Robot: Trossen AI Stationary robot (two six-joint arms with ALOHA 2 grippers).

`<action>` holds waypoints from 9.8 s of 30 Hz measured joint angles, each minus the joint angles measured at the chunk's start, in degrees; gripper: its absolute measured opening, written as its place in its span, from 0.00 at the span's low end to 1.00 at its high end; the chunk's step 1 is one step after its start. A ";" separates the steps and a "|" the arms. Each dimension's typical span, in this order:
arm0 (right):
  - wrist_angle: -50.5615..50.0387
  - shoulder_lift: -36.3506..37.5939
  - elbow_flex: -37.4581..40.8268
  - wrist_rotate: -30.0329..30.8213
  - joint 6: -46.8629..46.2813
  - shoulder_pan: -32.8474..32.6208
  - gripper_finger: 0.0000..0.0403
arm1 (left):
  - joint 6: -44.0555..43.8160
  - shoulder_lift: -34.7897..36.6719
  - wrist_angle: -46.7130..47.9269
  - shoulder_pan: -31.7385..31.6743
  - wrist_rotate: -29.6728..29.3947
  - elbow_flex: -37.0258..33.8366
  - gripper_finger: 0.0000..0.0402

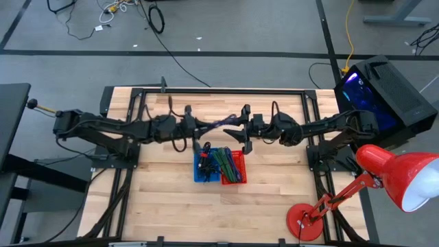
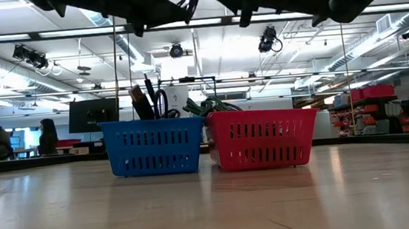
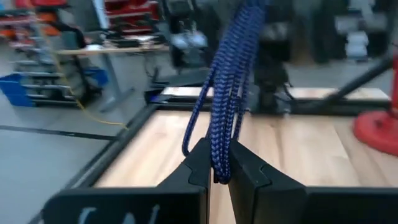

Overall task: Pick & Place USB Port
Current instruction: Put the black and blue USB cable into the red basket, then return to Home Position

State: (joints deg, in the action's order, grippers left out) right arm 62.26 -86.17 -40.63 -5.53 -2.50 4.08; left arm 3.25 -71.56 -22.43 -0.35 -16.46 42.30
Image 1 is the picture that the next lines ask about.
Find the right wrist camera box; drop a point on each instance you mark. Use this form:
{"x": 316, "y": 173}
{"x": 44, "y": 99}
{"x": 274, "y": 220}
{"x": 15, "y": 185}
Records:
{"x": 258, "y": 119}

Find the wooden stick with black knob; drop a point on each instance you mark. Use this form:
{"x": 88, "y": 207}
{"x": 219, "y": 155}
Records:
{"x": 32, "y": 103}

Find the blue plastic basket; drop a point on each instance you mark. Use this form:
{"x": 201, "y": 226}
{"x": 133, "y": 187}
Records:
{"x": 197, "y": 177}

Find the red plastic basket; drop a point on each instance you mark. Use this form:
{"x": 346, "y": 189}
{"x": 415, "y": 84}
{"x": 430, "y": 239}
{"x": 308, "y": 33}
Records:
{"x": 243, "y": 168}

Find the silver metal bracket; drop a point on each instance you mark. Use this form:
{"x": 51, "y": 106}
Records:
{"x": 127, "y": 244}

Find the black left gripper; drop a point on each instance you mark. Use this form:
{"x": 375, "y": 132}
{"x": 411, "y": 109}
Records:
{"x": 183, "y": 128}

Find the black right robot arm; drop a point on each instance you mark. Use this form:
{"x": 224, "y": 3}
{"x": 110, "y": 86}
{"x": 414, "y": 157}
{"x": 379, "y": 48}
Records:
{"x": 326, "y": 125}

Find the black computer tower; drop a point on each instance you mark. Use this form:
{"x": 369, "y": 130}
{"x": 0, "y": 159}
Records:
{"x": 394, "y": 92}

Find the black frame clamp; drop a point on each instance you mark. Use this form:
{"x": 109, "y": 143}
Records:
{"x": 163, "y": 84}

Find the black desk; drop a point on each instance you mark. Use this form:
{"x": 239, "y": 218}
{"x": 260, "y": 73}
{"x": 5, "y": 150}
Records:
{"x": 12, "y": 113}

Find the red desk lamp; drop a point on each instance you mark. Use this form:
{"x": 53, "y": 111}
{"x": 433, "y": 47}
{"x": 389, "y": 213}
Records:
{"x": 394, "y": 171}

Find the grey desk leg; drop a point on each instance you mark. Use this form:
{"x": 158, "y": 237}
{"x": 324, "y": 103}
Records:
{"x": 394, "y": 20}

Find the black aluminium rig frame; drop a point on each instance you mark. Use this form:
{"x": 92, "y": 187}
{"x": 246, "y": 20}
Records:
{"x": 223, "y": 91}

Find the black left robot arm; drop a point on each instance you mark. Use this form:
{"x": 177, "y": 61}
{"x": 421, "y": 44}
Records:
{"x": 103, "y": 127}

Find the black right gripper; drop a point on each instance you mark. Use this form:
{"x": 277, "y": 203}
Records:
{"x": 262, "y": 132}

